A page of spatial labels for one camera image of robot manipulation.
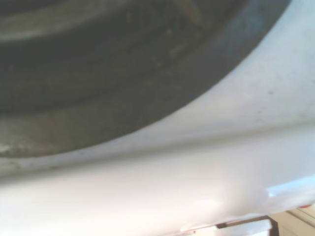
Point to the white electric stove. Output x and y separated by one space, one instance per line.
172 184

